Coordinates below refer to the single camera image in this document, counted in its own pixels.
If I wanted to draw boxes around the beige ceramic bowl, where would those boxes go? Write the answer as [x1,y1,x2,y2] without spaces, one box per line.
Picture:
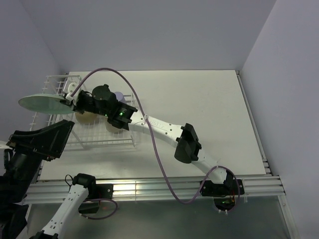
[74,112,97,125]

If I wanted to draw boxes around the white wire dish rack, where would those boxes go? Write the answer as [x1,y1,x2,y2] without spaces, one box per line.
[30,74,136,151]

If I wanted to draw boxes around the aluminium mounting rail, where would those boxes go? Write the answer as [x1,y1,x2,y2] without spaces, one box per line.
[23,175,286,204]

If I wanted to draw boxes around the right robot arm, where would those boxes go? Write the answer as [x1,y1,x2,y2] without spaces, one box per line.
[66,85,238,194]

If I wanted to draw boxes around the lilac plastic cup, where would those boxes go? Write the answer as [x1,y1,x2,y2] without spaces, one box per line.
[114,92,127,104]

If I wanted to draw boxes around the green floral plate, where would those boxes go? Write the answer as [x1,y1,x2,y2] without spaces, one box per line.
[18,94,73,115]

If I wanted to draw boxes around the steel cup with brown band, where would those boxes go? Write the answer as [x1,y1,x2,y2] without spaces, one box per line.
[105,122,124,133]

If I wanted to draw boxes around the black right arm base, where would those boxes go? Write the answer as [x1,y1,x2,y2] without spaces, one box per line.
[200,179,245,211]

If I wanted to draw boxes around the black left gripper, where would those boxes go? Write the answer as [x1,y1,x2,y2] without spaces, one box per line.
[3,119,74,202]

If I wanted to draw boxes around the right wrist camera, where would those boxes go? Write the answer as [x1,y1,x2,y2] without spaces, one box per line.
[63,81,80,103]

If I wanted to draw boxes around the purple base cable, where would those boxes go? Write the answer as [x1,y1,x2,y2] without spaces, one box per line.
[82,199,118,220]

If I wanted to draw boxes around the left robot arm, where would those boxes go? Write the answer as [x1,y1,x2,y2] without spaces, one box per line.
[0,119,97,239]

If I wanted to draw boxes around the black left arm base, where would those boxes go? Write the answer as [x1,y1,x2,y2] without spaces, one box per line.
[78,183,115,217]

